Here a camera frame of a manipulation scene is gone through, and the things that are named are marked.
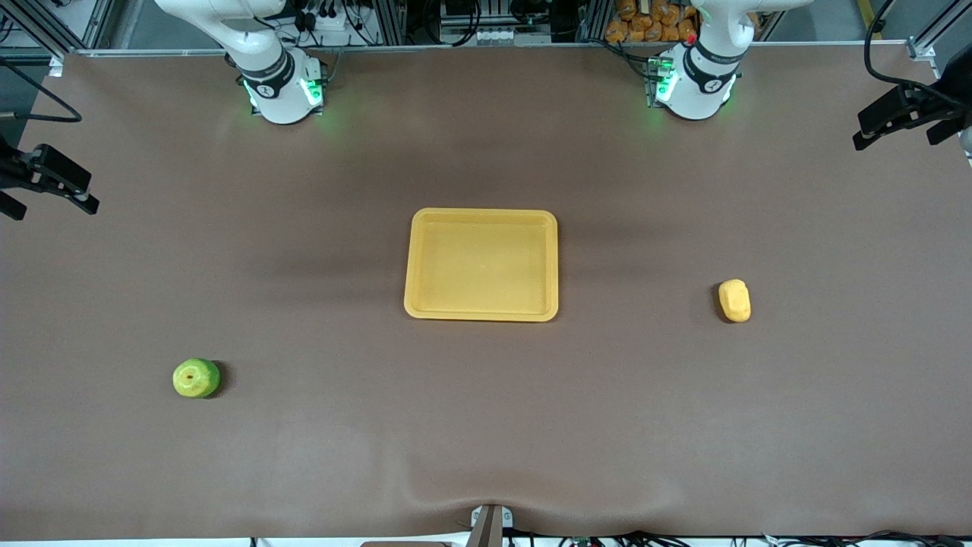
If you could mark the yellow potato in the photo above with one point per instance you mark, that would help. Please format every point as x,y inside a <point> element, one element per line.
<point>734,301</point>

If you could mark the green apple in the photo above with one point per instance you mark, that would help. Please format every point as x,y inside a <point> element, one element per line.
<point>196,378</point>

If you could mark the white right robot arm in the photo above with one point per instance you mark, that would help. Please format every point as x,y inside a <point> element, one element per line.
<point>277,99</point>

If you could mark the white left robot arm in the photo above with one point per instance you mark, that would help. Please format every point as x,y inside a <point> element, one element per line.
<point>702,91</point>

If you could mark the yellow plastic tray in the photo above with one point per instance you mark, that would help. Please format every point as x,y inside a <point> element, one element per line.
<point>471,266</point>

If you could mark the pile of orange bread rolls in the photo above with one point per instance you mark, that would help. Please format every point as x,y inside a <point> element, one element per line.
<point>638,23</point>

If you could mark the white power strip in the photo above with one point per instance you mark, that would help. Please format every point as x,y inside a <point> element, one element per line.
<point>334,21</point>

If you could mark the brown table mat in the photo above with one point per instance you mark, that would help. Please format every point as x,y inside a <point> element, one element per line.
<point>486,418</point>

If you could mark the aluminium frame post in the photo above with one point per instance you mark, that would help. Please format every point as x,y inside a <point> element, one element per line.
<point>391,19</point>
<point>596,19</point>

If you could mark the aluminium table edge rail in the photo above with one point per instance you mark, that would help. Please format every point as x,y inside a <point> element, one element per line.
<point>456,47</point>

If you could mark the grey metal camera mount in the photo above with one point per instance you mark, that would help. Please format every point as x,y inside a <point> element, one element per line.
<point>490,528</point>

